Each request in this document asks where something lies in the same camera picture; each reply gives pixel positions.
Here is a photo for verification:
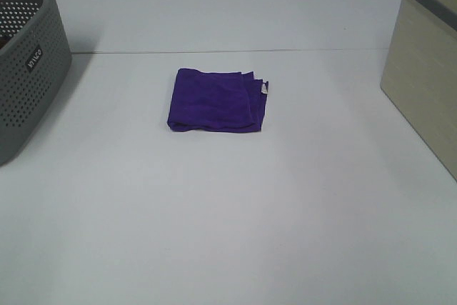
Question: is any purple towel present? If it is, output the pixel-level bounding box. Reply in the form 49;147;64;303
167;68;269;134

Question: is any grey perforated plastic basket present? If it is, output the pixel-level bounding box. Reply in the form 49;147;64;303
1;0;71;164

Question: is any beige bin with grey rim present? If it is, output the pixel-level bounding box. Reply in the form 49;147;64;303
380;0;456;176

